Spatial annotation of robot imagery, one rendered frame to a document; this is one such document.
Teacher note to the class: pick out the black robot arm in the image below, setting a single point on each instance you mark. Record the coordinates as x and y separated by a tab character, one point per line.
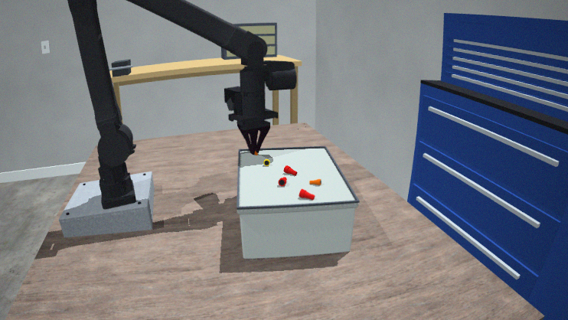
115	145

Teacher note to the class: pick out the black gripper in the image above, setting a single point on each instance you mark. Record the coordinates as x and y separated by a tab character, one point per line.
253	120

